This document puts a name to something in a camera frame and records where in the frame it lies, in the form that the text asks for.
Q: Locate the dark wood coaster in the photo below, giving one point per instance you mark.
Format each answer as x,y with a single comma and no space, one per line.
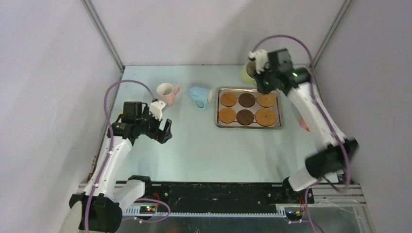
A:
247,100
245,117

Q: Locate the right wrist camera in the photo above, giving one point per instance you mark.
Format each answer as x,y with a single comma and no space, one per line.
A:
260,57

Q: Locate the pink cup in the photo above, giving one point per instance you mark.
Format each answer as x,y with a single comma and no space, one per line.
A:
167,92
303,124

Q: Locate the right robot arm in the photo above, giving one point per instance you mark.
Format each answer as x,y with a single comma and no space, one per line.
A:
334,149

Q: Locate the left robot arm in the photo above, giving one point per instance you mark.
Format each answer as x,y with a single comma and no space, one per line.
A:
99,207

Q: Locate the metal tray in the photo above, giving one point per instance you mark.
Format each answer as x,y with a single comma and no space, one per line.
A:
237,107

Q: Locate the light wood coaster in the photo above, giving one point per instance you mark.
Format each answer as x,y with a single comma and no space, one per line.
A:
228,99
227,115

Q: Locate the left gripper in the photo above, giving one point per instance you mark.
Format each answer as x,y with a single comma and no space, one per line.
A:
162,137

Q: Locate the green cup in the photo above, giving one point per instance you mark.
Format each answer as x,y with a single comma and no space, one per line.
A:
247,73

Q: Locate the blue mug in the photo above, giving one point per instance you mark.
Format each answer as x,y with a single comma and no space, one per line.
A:
201,96

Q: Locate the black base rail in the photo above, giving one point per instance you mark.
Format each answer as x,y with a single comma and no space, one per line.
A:
224,198

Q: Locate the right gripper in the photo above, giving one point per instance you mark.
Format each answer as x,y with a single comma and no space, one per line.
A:
263,83

